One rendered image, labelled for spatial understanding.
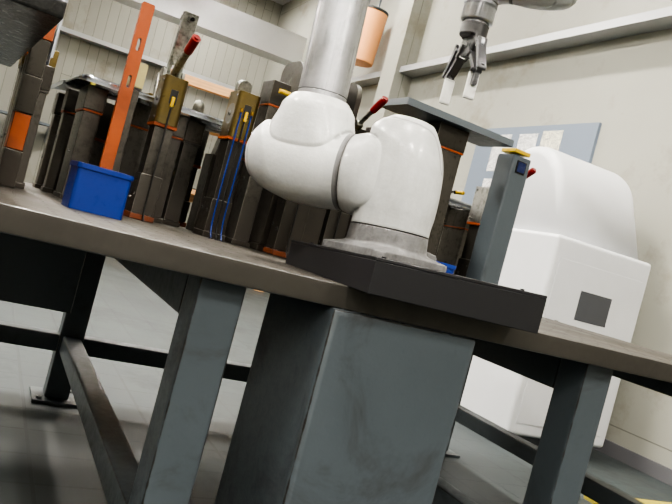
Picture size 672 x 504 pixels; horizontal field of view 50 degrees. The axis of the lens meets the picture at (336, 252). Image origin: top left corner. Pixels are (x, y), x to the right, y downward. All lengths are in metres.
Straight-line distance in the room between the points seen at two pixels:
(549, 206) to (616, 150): 1.19
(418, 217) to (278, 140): 0.31
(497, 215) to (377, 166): 0.81
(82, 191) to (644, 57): 4.27
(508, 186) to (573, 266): 1.83
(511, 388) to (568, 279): 0.63
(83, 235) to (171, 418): 0.33
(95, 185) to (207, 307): 0.41
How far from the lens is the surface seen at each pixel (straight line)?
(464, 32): 2.03
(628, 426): 4.57
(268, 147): 1.42
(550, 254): 3.82
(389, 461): 1.33
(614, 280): 4.11
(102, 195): 1.47
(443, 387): 1.34
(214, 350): 1.20
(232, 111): 1.84
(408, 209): 1.33
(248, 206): 1.82
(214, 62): 11.96
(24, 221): 1.08
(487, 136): 2.01
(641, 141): 4.97
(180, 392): 1.20
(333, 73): 1.45
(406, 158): 1.34
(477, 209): 2.32
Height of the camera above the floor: 0.76
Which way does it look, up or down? level
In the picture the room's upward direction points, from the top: 15 degrees clockwise
